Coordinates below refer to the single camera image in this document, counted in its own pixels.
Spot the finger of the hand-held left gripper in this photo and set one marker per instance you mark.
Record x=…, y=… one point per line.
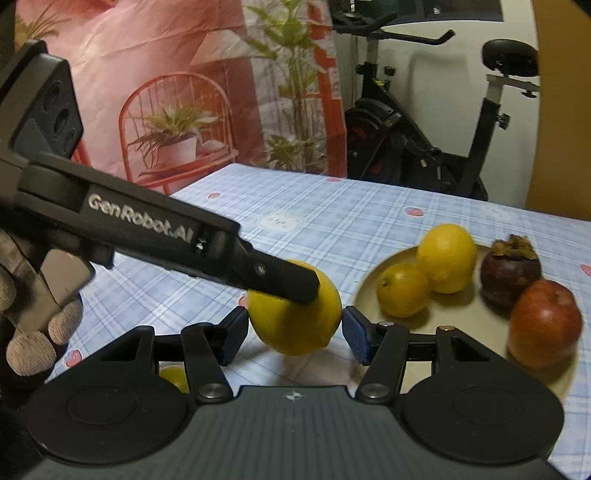
x=277, y=277

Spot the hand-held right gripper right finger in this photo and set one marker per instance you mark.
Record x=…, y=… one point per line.
x=358, y=337

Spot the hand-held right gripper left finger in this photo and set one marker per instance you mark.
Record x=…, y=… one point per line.
x=235, y=337

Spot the large yellow lemon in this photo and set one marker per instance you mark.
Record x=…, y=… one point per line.
x=445, y=258
x=300, y=327

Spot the small yellow citrus fruit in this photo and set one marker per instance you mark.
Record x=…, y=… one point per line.
x=401, y=290

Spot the yellow-green citrus fruit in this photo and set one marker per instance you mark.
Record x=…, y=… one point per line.
x=173, y=376

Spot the beige plate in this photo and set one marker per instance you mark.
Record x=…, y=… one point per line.
x=466, y=318

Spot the dark purple mangosteen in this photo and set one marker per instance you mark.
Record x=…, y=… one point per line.
x=508, y=281

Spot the red apple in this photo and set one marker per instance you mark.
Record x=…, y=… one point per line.
x=545, y=323

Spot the person's left hand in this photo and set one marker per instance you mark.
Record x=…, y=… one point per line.
x=30, y=355

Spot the blue checked tablecloth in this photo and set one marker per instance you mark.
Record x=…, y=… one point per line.
x=323, y=207

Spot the black exercise bike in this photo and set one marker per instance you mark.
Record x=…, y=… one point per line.
x=369, y=138

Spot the pink printed backdrop cloth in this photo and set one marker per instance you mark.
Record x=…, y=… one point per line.
x=138, y=46

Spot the brown wooden door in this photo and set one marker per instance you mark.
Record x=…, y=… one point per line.
x=563, y=138

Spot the dark window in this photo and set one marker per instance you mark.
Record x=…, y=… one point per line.
x=438, y=9

